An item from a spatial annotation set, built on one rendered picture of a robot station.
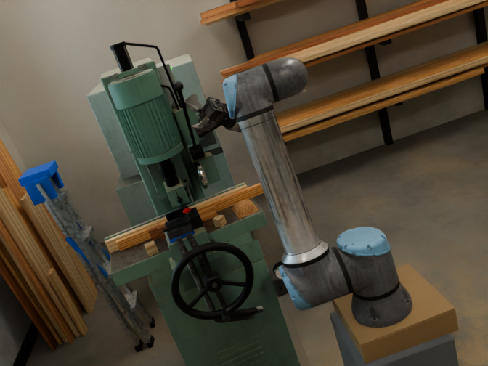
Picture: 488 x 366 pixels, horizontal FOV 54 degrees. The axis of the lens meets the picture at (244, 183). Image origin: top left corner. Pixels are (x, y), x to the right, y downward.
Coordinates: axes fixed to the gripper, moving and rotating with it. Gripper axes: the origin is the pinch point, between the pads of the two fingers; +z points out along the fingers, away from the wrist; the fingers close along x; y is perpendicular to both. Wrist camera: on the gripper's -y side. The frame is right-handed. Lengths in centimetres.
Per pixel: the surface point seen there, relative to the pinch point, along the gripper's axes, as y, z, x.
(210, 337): -62, -25, 58
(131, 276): -50, 9, 35
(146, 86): 3.5, 14.1, -6.8
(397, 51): 9, -269, -136
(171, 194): -27.0, -4.1, 14.7
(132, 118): -7.9, 15.5, -2.7
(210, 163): -23.6, -27.4, -1.1
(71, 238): -112, -2, -27
